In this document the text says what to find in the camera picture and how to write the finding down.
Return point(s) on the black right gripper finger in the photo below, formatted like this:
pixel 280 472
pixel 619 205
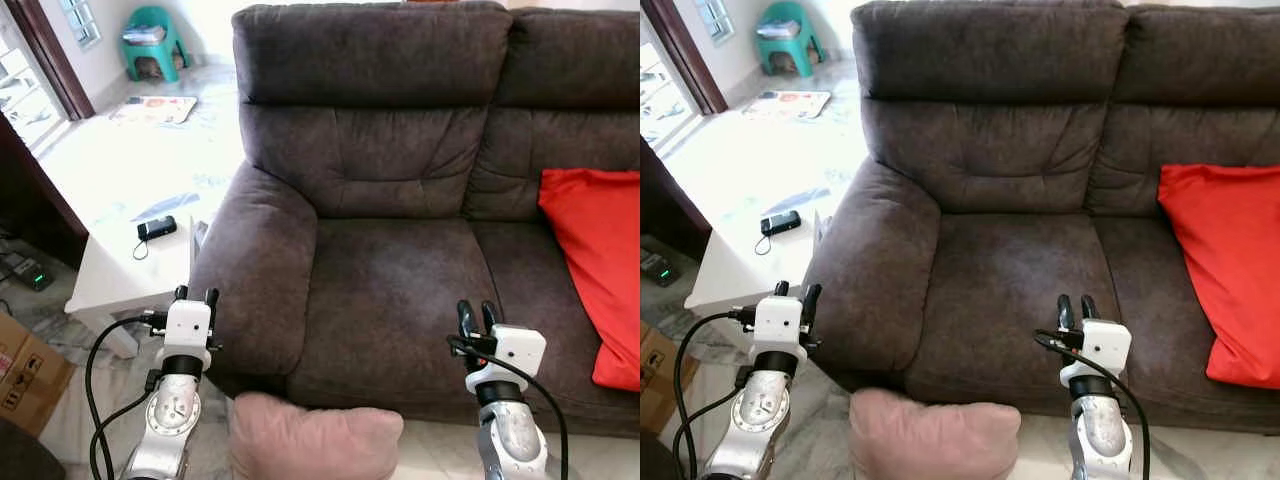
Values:
pixel 1066 313
pixel 489 315
pixel 466 320
pixel 1088 309

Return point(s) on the pink pillow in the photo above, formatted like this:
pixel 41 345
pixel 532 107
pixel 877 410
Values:
pixel 310 440
pixel 930 440

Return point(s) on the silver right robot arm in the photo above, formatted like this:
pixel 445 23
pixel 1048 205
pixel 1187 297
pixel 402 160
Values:
pixel 515 435
pixel 1100 435

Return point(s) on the brown fabric sofa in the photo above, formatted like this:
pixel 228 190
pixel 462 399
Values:
pixel 400 270
pixel 1020 270

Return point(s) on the red pillow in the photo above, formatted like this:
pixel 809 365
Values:
pixel 600 260
pixel 1230 270

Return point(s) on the printed floor mat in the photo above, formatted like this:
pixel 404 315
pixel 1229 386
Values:
pixel 153 110
pixel 787 104

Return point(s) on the white side table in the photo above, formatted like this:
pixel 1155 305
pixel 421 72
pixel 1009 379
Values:
pixel 740 265
pixel 120 270

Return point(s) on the power strip with green light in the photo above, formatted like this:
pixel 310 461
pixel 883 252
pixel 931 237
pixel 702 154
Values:
pixel 33 275
pixel 660 268

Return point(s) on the dark wooden cabinet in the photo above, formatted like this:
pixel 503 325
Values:
pixel 665 220
pixel 30 210

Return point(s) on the brown cardboard box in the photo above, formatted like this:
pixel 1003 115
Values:
pixel 655 380
pixel 30 380

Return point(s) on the dark brown armchair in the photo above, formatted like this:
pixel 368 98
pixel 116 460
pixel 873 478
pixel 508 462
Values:
pixel 650 462
pixel 20 455

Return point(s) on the stack of papers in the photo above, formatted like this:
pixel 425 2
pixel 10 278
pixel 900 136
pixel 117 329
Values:
pixel 778 30
pixel 144 35

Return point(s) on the green plastic stool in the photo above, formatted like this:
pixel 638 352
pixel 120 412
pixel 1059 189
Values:
pixel 152 17
pixel 790 12

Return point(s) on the window with grille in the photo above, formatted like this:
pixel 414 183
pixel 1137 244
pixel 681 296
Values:
pixel 715 17
pixel 80 20

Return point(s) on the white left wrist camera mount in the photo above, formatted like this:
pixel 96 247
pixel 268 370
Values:
pixel 778 320
pixel 187 322

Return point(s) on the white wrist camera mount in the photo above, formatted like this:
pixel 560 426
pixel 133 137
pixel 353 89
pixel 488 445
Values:
pixel 187 322
pixel 1105 345
pixel 515 350
pixel 778 320

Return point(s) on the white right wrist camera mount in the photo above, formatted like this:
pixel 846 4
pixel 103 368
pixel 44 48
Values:
pixel 515 350
pixel 1105 345

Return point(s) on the brown wooden door frame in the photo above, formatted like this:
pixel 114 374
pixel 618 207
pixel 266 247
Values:
pixel 690 55
pixel 55 60

